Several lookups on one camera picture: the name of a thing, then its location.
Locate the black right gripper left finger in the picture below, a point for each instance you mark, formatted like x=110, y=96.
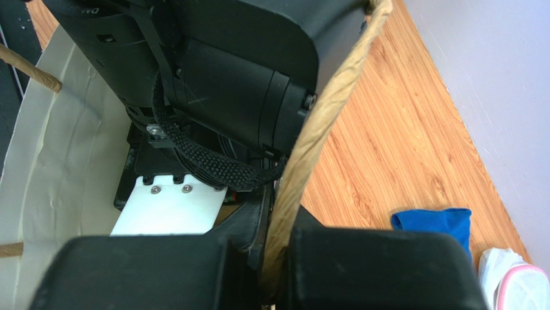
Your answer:
x=148, y=272

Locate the white pink mesh pouches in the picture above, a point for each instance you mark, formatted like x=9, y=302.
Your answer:
x=509, y=282

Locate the blue cloth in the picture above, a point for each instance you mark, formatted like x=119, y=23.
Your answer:
x=455, y=222

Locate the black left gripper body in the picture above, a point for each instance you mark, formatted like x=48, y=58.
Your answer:
x=250, y=208

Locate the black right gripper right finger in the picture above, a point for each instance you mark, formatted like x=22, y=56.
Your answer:
x=344, y=268

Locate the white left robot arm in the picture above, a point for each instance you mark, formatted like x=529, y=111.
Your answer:
x=215, y=90

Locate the brown paper bag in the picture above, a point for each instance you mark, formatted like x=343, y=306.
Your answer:
x=69, y=149

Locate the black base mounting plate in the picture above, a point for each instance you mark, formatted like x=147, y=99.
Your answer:
x=19, y=41

